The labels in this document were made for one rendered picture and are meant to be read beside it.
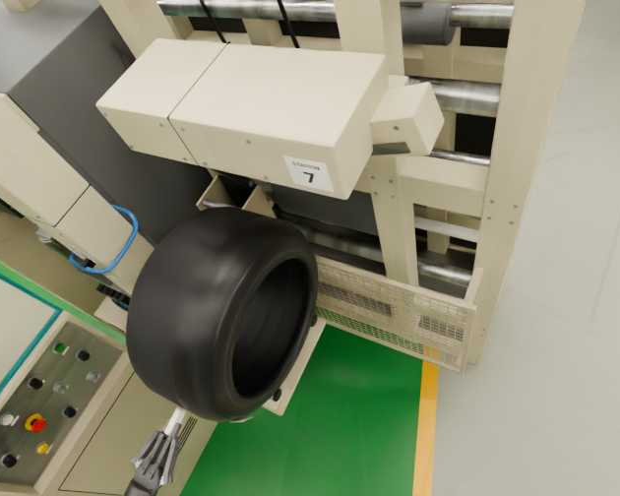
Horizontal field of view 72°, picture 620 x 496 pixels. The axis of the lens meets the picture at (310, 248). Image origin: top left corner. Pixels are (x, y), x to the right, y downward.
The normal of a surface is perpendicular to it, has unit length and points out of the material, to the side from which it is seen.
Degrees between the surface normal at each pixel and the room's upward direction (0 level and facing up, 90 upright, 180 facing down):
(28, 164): 90
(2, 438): 90
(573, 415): 0
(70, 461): 90
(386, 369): 0
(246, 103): 0
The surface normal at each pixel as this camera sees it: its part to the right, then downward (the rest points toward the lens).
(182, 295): -0.35, -0.28
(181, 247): -0.21, -0.59
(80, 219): 0.87, 0.26
